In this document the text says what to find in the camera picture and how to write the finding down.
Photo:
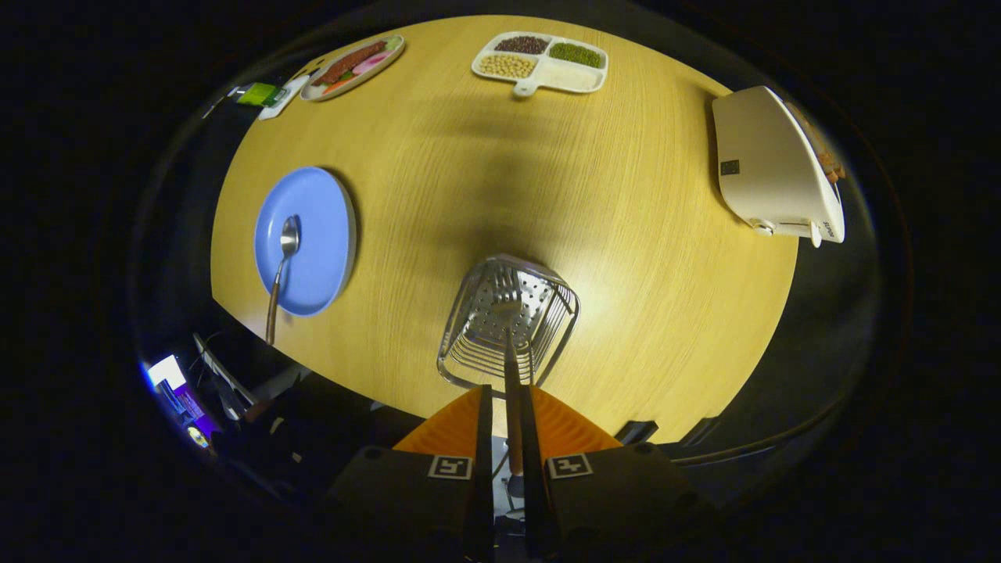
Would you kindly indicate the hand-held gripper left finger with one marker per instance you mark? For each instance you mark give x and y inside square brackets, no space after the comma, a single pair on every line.
[485,469]

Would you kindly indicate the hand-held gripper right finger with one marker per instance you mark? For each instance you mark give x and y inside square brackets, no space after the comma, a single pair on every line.
[533,469]

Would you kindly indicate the blue round plate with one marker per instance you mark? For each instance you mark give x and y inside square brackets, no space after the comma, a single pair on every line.
[317,250]

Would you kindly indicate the computer monitor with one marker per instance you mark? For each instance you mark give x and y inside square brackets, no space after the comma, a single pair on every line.
[166,371]

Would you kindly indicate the white toaster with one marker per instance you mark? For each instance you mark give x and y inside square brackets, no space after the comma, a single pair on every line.
[762,164]

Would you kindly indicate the white divided bean tray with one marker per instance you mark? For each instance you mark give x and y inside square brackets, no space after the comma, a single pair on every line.
[547,72]

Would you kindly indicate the white square coaster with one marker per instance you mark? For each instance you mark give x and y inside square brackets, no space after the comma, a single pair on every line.
[291,92]

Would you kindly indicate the round plate of food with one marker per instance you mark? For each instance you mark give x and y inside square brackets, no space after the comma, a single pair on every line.
[352,66]

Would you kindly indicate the green label plastic bottle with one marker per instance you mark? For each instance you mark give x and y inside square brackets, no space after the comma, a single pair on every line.
[260,95]

